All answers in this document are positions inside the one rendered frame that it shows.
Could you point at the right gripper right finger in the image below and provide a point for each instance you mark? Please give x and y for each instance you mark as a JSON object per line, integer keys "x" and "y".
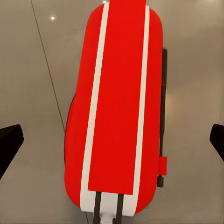
{"x": 217, "y": 139}

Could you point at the radio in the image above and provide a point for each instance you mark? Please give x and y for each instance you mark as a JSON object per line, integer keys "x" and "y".
{"x": 115, "y": 126}

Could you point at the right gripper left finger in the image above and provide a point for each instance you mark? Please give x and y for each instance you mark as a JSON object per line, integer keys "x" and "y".
{"x": 11, "y": 139}

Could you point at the coffee table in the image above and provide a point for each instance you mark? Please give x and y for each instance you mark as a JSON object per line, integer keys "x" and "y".
{"x": 41, "y": 45}

